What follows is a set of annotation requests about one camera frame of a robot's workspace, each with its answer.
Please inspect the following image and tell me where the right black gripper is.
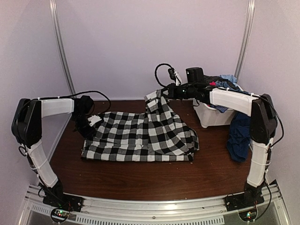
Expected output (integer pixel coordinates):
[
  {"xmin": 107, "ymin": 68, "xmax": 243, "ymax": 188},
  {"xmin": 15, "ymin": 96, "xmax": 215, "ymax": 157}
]
[{"xmin": 159, "ymin": 83, "xmax": 197, "ymax": 100}]

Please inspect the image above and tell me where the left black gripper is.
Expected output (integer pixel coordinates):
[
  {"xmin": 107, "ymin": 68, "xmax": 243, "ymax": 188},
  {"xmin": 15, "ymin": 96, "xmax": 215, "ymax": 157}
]
[{"xmin": 72, "ymin": 113, "xmax": 96, "ymax": 140}]

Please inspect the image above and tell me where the black white plaid shirt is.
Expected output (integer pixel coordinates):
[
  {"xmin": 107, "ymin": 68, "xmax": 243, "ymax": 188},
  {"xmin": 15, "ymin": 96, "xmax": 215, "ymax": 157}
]
[{"xmin": 81, "ymin": 90, "xmax": 199, "ymax": 162}]

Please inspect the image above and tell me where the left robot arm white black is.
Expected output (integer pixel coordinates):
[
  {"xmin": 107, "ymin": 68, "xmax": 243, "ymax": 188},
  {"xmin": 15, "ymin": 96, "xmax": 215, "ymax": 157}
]
[{"xmin": 11, "ymin": 96, "xmax": 102, "ymax": 208}]

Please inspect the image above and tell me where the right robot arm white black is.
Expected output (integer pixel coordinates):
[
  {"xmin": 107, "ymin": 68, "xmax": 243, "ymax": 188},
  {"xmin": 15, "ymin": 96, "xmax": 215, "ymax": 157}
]
[{"xmin": 164, "ymin": 67, "xmax": 281, "ymax": 211}]

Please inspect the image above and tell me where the white plastic laundry bin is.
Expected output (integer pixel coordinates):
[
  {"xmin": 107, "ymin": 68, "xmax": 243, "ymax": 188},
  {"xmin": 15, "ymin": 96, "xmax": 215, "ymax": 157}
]
[{"xmin": 193, "ymin": 99, "xmax": 236, "ymax": 128}]

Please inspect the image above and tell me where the dark grey garment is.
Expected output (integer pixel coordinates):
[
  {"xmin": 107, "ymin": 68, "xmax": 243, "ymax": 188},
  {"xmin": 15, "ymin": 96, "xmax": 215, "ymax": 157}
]
[{"xmin": 203, "ymin": 75, "xmax": 221, "ymax": 84}]

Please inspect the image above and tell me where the blue patterned garment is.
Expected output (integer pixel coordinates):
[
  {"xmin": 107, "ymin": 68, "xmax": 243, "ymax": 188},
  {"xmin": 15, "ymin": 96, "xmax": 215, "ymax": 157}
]
[{"xmin": 211, "ymin": 81, "xmax": 244, "ymax": 113}]

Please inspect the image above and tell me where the light blue garment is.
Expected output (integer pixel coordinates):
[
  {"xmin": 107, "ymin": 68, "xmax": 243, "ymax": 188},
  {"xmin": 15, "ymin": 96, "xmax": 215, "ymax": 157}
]
[{"xmin": 220, "ymin": 75, "xmax": 238, "ymax": 86}]

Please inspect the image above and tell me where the navy blue garment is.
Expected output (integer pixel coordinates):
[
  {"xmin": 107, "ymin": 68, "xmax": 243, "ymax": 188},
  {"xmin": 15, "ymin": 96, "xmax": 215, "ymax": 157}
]
[{"xmin": 226, "ymin": 112, "xmax": 251, "ymax": 163}]

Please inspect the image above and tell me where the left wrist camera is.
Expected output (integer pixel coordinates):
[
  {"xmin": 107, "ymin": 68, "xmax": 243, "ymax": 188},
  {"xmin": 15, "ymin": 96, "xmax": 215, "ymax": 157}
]
[{"xmin": 87, "ymin": 115, "xmax": 102, "ymax": 127}]

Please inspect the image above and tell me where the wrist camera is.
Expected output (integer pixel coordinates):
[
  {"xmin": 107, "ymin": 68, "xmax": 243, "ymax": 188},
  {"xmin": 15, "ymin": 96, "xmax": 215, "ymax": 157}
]
[
  {"xmin": 168, "ymin": 68, "xmax": 182, "ymax": 86},
  {"xmin": 87, "ymin": 115, "xmax": 102, "ymax": 127}
]

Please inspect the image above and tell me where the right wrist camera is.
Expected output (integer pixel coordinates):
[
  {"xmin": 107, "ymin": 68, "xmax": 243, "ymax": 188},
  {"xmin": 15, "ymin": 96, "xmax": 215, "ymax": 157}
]
[{"xmin": 168, "ymin": 68, "xmax": 182, "ymax": 86}]

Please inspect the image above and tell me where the right black cable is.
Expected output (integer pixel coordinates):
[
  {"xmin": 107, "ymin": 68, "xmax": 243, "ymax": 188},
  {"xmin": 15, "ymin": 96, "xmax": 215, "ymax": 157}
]
[{"xmin": 154, "ymin": 62, "xmax": 175, "ymax": 89}]

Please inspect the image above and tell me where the black cable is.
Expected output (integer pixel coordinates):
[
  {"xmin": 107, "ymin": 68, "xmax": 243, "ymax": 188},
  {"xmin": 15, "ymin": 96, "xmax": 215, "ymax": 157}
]
[
  {"xmin": 56, "ymin": 90, "xmax": 112, "ymax": 115},
  {"xmin": 154, "ymin": 62, "xmax": 175, "ymax": 89}
]

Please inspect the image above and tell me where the left black cable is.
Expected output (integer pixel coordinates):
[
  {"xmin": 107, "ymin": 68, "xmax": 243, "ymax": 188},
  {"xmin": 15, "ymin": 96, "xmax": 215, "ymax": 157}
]
[{"xmin": 56, "ymin": 90, "xmax": 112, "ymax": 115}]

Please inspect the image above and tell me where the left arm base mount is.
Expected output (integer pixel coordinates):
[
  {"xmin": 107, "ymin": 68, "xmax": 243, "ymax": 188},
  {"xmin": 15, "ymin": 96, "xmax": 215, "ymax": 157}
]
[{"xmin": 39, "ymin": 180, "xmax": 83, "ymax": 224}]

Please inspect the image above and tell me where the right aluminium corner post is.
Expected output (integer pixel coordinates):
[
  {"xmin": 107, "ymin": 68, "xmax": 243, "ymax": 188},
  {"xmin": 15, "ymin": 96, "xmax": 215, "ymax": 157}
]
[{"xmin": 234, "ymin": 0, "xmax": 255, "ymax": 80}]

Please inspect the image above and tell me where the aluminium corner post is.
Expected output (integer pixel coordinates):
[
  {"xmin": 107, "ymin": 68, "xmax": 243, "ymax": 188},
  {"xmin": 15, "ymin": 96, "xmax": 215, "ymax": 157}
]
[
  {"xmin": 234, "ymin": 0, "xmax": 255, "ymax": 80},
  {"xmin": 49, "ymin": 0, "xmax": 75, "ymax": 94}
]

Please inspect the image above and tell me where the aluminium front rail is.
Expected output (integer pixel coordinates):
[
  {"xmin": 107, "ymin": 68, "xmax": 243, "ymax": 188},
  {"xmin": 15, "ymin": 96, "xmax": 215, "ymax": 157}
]
[{"xmin": 23, "ymin": 185, "xmax": 284, "ymax": 225}]

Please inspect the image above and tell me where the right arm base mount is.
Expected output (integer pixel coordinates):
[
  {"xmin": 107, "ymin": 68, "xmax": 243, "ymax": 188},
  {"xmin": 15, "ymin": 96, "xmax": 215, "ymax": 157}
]
[{"xmin": 224, "ymin": 183, "xmax": 264, "ymax": 222}]

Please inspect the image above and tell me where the left aluminium corner post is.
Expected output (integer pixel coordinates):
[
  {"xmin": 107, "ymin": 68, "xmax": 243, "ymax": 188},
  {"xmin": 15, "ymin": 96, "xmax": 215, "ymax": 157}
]
[{"xmin": 49, "ymin": 0, "xmax": 75, "ymax": 94}]

